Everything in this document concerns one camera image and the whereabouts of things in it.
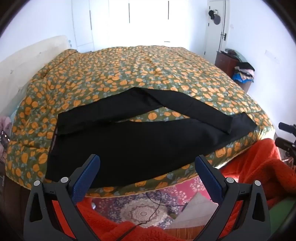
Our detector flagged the patterned pink rug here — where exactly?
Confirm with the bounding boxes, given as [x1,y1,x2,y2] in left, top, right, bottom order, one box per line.
[89,176,222,229]

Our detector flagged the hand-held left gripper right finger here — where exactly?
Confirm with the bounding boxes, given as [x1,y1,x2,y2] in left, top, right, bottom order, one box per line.
[194,155,271,241]

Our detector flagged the thin black cable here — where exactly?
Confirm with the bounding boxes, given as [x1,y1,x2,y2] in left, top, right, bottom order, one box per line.
[119,191,185,240]

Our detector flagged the white door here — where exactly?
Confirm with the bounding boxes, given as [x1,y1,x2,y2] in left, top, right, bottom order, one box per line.
[205,0,230,56]

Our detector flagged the pumpkin print blanket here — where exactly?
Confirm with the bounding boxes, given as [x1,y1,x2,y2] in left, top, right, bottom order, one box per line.
[5,45,275,197]

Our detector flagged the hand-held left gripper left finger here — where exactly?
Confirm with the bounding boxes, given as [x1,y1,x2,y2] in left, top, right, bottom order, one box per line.
[23,154,101,241]

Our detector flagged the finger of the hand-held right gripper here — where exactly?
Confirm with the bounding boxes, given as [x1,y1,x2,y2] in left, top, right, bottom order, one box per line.
[279,122,296,135]
[275,138,296,154]

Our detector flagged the green cloth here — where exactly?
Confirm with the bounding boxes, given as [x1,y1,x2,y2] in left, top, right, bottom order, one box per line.
[269,198,295,235]

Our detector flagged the white wardrobe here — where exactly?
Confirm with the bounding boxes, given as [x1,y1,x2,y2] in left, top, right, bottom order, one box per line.
[72,0,192,52]

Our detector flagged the beige cardboard sheet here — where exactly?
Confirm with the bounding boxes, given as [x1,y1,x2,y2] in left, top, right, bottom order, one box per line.
[171,192,219,230]

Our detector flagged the dark wooden cabinet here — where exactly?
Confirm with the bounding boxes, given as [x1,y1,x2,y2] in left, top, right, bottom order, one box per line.
[215,51,252,92]

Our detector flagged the black hanging hat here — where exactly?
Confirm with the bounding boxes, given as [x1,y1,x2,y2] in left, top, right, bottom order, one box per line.
[208,9,221,25]

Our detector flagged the pile of clothes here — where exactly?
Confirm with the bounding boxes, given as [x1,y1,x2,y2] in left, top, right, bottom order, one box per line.
[225,48,255,83]

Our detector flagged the pink cloth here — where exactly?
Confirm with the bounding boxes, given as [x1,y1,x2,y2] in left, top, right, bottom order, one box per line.
[0,116,12,158]

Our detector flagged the orange fleece garment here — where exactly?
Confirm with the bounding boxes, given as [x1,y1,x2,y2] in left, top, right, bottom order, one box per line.
[76,138,296,241]

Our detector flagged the black pants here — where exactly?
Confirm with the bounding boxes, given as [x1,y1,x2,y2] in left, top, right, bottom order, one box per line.
[45,87,258,188]

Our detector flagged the cream headboard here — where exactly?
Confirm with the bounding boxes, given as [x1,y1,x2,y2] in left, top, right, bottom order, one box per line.
[0,35,77,116]

